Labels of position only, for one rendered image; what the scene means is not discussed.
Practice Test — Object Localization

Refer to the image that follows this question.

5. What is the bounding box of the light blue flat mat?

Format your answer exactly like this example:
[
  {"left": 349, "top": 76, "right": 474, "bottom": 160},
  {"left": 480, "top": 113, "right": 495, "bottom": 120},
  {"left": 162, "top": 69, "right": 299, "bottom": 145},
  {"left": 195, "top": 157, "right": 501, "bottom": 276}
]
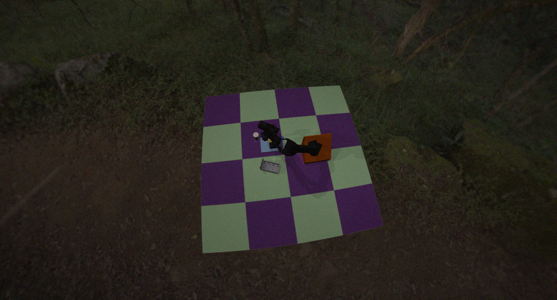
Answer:
[{"left": 260, "top": 137, "right": 279, "bottom": 153}]

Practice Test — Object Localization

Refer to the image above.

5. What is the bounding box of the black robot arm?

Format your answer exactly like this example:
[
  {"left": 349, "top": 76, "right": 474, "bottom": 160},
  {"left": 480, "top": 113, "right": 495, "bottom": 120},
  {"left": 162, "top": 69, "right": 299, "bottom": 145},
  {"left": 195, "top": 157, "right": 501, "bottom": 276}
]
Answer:
[{"left": 258, "top": 121, "right": 322, "bottom": 156}]

